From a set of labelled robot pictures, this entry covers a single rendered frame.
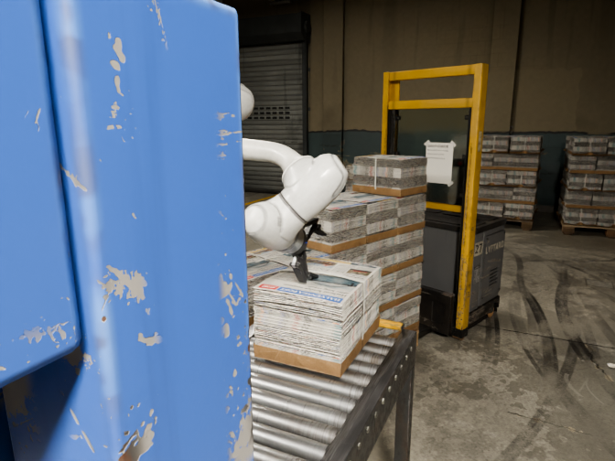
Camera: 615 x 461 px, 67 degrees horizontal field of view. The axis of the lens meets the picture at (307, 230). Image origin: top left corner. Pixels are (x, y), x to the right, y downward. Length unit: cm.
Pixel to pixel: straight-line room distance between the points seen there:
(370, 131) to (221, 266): 898
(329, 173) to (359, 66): 819
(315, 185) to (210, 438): 95
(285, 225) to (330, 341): 39
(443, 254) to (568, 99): 555
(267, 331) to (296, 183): 51
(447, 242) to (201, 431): 336
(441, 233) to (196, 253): 338
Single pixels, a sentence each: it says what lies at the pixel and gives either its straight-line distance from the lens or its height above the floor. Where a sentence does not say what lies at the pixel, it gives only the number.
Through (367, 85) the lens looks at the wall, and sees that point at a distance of 918.
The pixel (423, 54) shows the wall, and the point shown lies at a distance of 897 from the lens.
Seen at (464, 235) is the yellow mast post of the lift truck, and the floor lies 77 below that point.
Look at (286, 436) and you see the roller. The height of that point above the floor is 80.
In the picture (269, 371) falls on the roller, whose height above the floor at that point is 79.
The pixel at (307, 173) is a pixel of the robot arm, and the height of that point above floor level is 139.
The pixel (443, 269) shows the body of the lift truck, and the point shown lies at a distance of 357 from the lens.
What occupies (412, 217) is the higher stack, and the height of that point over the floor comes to 92.
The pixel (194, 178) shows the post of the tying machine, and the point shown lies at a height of 149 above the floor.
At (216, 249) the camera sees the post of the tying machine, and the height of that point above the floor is 147.
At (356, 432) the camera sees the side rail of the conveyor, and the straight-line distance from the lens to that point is 119.
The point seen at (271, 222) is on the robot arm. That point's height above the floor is 128.
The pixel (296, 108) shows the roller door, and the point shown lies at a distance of 967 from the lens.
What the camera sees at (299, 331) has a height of 92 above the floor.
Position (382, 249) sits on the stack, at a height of 77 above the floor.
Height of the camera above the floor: 151
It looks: 13 degrees down
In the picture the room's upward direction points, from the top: straight up
